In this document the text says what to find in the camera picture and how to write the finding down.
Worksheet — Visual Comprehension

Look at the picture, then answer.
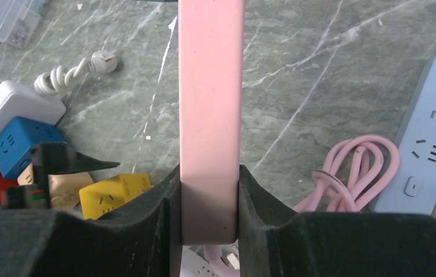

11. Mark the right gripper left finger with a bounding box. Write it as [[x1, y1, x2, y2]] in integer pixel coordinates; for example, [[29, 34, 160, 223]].
[[0, 167, 182, 276]]

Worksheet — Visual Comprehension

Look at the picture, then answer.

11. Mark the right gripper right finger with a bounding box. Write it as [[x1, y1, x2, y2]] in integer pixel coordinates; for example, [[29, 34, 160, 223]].
[[238, 166, 436, 276]]

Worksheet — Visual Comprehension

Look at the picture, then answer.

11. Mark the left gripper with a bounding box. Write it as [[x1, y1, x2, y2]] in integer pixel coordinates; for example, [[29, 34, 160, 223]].
[[1, 143, 120, 209]]

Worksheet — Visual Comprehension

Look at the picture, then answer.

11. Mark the beige cube plug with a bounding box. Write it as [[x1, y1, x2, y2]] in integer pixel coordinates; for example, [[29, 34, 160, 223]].
[[9, 164, 94, 209]]

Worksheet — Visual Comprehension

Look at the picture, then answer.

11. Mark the white cube plug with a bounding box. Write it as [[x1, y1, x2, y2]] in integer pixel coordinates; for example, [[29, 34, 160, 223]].
[[180, 249, 218, 277]]

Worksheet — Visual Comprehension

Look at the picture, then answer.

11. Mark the yellow cube plug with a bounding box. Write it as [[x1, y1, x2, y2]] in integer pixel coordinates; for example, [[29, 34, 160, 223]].
[[79, 173, 152, 219]]

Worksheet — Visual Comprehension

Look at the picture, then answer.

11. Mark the white power strip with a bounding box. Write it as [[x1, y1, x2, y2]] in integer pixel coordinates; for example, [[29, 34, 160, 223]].
[[0, 81, 66, 132]]

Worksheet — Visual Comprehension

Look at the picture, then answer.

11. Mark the clear screw box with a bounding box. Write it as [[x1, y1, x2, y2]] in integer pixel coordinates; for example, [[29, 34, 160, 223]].
[[0, 0, 50, 48]]

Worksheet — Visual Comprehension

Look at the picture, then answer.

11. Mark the blue power strip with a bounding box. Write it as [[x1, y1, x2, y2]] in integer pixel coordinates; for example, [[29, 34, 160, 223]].
[[369, 55, 436, 215]]

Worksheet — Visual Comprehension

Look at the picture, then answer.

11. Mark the pink power strip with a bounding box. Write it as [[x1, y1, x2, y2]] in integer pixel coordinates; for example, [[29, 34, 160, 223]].
[[178, 0, 245, 245]]

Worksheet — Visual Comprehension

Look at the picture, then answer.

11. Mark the blue cube plug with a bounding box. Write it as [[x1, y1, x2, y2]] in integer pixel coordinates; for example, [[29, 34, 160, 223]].
[[0, 117, 65, 180]]

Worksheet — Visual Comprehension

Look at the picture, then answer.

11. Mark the white coiled cord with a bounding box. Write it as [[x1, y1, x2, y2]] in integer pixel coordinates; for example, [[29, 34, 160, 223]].
[[33, 50, 119, 97]]

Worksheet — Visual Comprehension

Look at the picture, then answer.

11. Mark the pink coiled cable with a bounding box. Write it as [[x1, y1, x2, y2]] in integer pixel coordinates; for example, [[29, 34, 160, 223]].
[[204, 133, 401, 277]]

